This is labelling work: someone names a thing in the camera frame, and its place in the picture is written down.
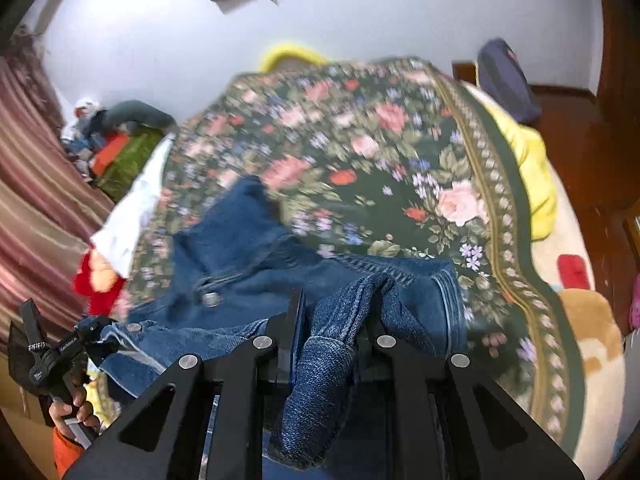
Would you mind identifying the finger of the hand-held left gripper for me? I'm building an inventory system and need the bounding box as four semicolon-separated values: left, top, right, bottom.
75;314;122;357

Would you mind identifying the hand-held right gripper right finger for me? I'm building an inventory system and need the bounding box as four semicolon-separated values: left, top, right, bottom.
357;321;586;480

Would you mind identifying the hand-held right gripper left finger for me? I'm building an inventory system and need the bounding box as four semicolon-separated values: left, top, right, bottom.
62;287;307;480

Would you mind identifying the blue denim jacket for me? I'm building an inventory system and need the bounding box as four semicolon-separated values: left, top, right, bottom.
95;175;468;471

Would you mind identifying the person's left forearm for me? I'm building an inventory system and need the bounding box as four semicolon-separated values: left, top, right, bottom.
52;425;96;480

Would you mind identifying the person's left hand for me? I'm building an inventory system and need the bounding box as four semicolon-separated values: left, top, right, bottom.
46;385;102;435

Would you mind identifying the red plush toy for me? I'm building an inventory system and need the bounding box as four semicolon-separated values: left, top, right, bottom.
72;249;132;319

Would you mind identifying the pale blue white cloth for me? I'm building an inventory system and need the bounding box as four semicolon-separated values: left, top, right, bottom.
92;137;176;279

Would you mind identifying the striped brown curtain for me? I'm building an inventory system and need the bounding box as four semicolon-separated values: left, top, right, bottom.
0;25;118;346

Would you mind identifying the orange box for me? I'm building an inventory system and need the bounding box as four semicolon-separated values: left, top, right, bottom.
92;132;131;173

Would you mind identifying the dark floral blanket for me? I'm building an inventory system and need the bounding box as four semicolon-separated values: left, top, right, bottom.
120;57;588;456

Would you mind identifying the pile of mixed clutter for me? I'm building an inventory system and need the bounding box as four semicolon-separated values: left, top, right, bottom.
60;97;117;181

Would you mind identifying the grey garment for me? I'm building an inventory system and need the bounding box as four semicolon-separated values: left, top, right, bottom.
92;101;177;134

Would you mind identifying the cream cartoon bed sheet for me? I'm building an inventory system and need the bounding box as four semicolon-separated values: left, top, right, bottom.
465;85;632;467

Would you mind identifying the yellow blanket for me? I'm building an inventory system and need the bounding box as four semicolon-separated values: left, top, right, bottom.
260;45;558;241

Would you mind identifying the pink object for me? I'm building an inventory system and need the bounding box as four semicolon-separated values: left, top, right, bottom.
628;280;640;332

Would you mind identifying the dark blue pillow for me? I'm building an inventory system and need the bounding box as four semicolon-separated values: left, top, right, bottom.
475;37;544;124

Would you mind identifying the brown wooden door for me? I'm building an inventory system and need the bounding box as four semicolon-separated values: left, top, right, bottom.
597;0;640;126

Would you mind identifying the wooden bed frame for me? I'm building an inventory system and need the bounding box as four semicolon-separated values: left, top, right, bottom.
452;60;479;84

